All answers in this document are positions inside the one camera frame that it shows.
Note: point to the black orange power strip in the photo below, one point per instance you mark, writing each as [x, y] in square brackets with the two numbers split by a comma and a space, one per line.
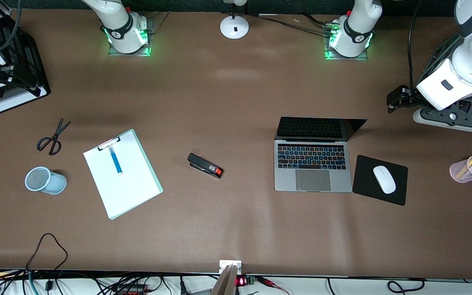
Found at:
[131, 289]

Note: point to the black stapler red tip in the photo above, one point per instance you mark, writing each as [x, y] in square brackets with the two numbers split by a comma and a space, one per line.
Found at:
[203, 164]

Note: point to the white computer mouse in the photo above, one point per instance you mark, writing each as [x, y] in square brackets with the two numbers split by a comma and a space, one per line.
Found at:
[384, 179]

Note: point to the silver laptop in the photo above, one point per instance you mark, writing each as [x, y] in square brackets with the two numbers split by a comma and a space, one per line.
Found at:
[314, 180]

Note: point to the blue marker white ends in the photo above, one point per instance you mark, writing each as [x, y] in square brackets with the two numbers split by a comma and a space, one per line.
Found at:
[116, 162]

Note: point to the white table edge bracket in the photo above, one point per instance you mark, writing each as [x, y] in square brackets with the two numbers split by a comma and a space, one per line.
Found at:
[225, 264]

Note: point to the black scissors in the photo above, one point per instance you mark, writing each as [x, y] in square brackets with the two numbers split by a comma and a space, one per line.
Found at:
[57, 132]

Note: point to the white paper sheet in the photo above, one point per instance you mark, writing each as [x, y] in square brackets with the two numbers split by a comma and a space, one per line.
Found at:
[125, 192]

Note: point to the white round stand base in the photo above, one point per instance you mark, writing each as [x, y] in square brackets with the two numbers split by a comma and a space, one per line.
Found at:
[228, 28]

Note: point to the pink translucent pen cup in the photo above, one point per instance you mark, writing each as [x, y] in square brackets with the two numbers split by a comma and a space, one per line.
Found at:
[459, 174]

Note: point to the yellow wooden stick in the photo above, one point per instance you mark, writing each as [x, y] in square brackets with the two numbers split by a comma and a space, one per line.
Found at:
[467, 167]

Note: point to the black document tray rack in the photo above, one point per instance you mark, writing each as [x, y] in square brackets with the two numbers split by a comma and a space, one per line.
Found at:
[31, 61]

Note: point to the circuit board red display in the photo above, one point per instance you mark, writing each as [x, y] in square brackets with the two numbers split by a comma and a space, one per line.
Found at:
[246, 281]

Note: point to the blue mesh pen cup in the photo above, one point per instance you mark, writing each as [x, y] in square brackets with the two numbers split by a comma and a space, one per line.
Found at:
[51, 182]

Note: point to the black mouse pad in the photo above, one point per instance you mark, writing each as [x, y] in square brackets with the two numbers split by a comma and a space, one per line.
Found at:
[367, 180]

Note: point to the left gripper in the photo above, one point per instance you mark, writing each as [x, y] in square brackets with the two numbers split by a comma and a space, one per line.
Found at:
[409, 98]

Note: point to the mint green clipboard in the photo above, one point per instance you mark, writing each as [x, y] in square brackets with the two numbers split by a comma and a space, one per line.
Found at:
[154, 180]

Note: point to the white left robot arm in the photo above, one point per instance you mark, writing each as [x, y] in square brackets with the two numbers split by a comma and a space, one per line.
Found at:
[352, 30]

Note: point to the grey wooden beam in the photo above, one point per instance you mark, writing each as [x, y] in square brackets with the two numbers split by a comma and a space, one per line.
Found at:
[225, 282]

